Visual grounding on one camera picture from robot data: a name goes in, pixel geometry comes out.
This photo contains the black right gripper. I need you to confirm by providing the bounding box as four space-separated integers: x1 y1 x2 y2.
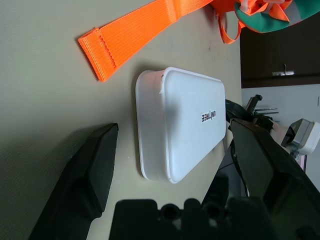
224 94 275 134

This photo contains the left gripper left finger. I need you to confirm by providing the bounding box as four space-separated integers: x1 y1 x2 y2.
26 122 119 240

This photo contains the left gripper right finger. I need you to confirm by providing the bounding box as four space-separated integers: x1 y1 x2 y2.
229 118 320 240

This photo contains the white plastic pencil case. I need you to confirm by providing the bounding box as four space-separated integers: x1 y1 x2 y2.
134 66 227 185

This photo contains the orange and teal backpack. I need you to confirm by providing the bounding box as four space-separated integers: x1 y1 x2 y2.
77 0 320 83

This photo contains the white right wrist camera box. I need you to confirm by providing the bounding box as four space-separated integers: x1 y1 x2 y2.
281 118 320 156

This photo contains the silver metal hook bracket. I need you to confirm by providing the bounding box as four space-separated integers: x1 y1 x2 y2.
271 63 295 77

